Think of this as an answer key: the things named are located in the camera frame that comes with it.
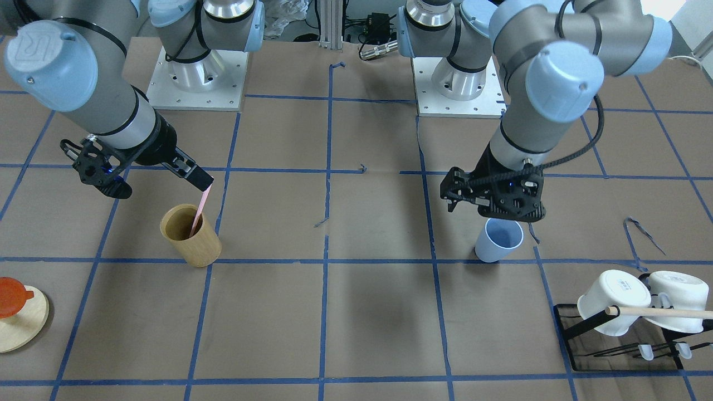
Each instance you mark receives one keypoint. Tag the light blue plastic cup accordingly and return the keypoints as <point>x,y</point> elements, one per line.
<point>498,239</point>

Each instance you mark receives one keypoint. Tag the orange lid on stand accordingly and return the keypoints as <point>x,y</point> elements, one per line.
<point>13,296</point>

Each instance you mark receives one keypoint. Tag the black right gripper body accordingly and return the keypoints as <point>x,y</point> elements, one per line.
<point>159,146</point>

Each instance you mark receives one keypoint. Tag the white mug rack end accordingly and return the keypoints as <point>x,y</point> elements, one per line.
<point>613,287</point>
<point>684,292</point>

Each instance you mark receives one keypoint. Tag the round wooden stand base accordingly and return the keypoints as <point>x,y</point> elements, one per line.
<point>18,330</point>

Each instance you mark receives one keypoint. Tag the white mug near rack end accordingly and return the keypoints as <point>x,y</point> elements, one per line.
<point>613,287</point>

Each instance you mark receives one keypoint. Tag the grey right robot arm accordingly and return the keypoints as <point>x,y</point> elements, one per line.
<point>69,55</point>

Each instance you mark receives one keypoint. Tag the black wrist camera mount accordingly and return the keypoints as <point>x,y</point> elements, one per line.
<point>100,165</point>

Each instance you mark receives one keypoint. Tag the black wire mug rack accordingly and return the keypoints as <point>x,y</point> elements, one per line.
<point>623,343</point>

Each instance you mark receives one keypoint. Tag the white mug far rack end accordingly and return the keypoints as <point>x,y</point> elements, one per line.
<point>684,292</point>

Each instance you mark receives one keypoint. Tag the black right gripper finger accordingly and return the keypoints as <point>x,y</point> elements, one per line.
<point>186,168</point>

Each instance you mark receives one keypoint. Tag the wooden bamboo cup holder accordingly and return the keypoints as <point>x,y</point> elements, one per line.
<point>198,246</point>

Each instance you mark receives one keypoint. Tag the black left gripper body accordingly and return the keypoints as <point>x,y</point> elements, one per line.
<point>452,188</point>

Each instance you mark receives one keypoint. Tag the wooden dowel rod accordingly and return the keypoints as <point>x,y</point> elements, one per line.
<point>657,312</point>

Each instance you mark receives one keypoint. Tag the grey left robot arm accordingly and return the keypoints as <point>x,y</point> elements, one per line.
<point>553,57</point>

